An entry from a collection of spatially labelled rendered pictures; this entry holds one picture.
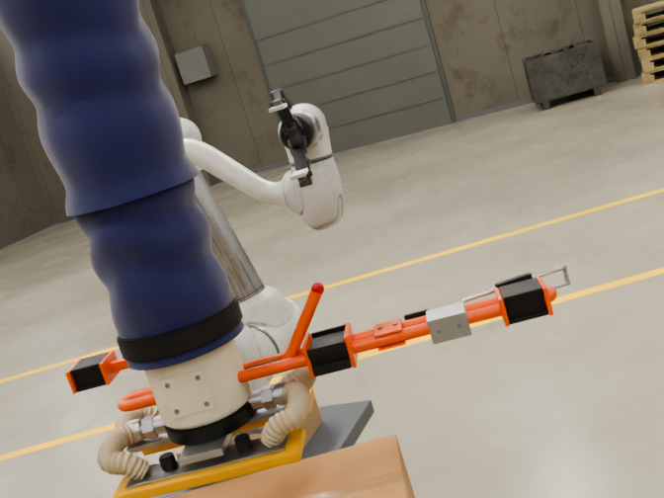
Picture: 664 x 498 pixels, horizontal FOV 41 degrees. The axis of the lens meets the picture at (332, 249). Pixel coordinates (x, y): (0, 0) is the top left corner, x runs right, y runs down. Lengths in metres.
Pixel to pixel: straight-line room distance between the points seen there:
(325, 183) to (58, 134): 0.73
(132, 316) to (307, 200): 0.64
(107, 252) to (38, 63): 0.32
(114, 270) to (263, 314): 1.00
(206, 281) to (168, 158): 0.22
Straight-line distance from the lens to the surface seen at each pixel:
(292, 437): 1.60
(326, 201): 2.04
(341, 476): 1.82
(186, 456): 1.60
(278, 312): 2.51
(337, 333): 1.63
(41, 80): 1.51
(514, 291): 1.57
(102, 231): 1.53
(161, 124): 1.51
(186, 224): 1.53
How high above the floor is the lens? 1.74
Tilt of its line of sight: 12 degrees down
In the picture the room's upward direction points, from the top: 17 degrees counter-clockwise
